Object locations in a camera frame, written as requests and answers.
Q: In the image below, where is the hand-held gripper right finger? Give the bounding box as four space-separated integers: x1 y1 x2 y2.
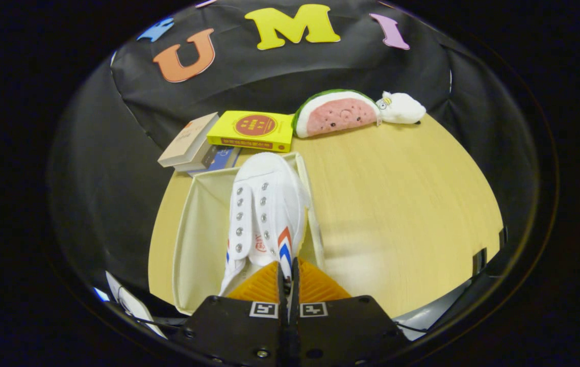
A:
290 257 410 367

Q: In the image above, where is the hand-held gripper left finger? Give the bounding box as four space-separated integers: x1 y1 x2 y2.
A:
170 260 290 367

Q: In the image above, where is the cream fabric storage box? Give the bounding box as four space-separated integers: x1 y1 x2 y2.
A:
172 151 327 315

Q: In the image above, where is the white canvas shoe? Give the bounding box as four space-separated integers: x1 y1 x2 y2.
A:
218 152 312 297

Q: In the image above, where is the white flat device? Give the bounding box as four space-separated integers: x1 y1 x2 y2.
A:
105 271 168 339

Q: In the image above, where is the blue book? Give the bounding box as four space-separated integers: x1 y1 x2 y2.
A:
188 147 242 177

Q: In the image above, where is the grey book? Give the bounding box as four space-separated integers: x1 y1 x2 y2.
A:
173 144 217 172

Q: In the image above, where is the beige book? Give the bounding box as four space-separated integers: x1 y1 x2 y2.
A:
158 112 220 168

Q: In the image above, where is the black backdrop cloth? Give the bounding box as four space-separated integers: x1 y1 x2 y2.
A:
47 0 543 306

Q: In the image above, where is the yellow book with red circle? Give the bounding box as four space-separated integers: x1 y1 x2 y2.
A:
207 111 295 153

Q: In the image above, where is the watermelon slice plush toy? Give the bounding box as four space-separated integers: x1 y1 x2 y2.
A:
292 90 382 139

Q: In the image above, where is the white plush toy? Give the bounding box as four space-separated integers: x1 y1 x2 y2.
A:
375 91 427 124

